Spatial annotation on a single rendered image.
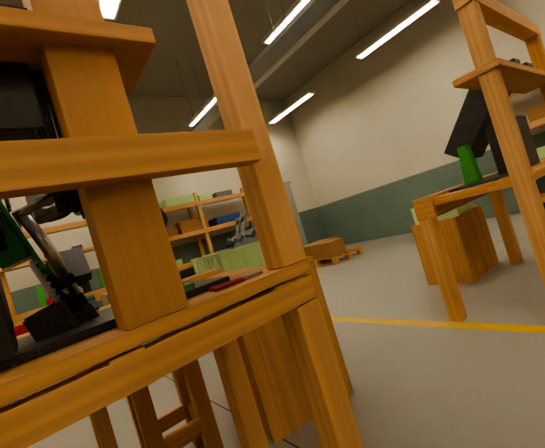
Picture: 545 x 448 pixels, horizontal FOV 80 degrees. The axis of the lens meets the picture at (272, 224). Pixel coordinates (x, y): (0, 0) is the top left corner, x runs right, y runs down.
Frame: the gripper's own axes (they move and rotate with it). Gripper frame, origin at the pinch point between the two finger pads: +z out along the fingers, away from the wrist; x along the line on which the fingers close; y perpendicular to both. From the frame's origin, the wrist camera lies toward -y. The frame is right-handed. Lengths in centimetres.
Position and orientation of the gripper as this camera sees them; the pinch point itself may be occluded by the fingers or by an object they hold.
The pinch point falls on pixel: (28, 218)
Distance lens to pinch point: 108.2
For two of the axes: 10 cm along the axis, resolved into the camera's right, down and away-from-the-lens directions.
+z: -6.1, 5.2, -6.0
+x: 1.0, -6.9, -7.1
